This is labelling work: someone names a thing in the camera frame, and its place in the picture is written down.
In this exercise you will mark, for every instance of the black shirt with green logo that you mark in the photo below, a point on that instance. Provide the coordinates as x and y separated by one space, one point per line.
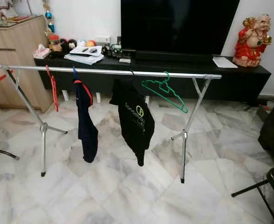
132 116

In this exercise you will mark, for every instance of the green plastic hanger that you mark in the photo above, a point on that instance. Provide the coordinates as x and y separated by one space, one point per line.
166 85

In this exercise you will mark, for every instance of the blue plastic hanger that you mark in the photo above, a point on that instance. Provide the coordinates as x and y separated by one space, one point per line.
74 73

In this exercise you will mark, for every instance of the red plastic hanger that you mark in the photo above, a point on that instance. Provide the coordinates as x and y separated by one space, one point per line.
55 95

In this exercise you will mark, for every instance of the black television console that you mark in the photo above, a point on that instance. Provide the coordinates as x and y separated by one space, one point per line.
230 81

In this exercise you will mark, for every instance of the red laughing Buddha statue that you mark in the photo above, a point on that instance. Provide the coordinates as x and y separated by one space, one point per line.
251 46

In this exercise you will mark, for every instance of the white paper sheet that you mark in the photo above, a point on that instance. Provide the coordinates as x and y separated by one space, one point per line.
224 62

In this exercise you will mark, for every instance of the black flat television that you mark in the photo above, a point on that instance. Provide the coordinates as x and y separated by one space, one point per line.
174 23

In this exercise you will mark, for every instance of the small white device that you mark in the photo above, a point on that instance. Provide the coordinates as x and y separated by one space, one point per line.
125 60

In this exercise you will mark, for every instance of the silver metal clothes rack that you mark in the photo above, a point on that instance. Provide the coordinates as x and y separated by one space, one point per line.
104 71

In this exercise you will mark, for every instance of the navy shirt with red collar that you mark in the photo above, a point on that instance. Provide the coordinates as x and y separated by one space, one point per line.
85 126

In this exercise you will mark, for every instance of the orange ball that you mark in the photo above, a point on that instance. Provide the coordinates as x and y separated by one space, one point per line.
91 43

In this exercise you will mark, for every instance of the stack of white papers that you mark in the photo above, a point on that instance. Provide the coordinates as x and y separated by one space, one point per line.
83 58

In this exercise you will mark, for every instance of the white round speaker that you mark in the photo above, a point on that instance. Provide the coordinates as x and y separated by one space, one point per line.
81 43

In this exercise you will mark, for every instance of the black plush toy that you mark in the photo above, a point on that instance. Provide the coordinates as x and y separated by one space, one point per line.
67 45

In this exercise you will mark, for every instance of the red-lidded jar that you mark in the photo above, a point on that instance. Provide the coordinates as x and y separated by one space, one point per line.
54 43

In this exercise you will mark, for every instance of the pink tissue box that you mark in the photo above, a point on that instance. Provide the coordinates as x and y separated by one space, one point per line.
41 52

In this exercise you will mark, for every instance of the gold blue trophy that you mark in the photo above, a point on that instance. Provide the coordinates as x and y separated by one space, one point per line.
49 15

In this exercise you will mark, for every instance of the light wooden cabinet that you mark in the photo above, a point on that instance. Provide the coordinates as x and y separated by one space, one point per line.
15 46

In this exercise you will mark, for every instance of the white figurine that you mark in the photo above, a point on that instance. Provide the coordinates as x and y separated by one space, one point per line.
1 9

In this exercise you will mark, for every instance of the white wall socket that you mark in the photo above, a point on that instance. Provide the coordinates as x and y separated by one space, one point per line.
102 39

